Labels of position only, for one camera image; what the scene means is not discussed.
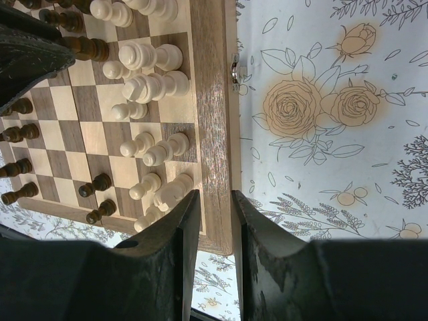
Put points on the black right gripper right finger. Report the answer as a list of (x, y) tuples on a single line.
[(261, 248)]

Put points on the wooden chess board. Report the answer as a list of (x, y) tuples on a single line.
[(127, 117)]

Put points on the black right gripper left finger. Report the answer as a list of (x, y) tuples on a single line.
[(160, 265)]

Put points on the floral tablecloth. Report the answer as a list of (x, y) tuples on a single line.
[(317, 110)]

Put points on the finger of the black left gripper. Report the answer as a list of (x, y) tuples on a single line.
[(30, 53)]

